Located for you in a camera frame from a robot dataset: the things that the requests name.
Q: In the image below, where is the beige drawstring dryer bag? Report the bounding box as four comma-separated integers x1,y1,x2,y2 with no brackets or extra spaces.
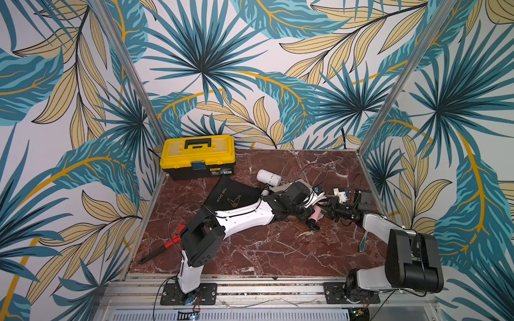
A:
299,184,327,208

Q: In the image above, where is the pink hair dryer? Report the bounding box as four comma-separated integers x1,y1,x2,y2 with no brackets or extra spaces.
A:
304,205,321,231

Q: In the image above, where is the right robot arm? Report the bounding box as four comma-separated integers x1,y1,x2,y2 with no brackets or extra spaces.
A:
325,189,444,302

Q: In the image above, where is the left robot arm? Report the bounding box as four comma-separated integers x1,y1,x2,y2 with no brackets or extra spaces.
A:
177,181,325,294

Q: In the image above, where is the white hair dryer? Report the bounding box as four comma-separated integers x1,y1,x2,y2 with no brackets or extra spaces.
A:
256,169,282,197

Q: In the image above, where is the red black hand tool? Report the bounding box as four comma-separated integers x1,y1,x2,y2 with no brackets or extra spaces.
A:
139,225,186,264

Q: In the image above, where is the yellow black toolbox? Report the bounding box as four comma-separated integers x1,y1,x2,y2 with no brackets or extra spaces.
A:
160,135,236,181

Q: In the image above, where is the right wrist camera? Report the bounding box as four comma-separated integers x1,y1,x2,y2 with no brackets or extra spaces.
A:
333,188,348,204

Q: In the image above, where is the black drawstring dryer bag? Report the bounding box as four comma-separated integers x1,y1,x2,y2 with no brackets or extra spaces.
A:
204,176,262,211

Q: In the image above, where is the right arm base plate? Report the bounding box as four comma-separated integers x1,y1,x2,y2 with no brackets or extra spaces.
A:
323,282,380,304

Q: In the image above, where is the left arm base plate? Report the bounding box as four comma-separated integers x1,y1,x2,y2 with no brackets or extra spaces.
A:
160,283,218,306

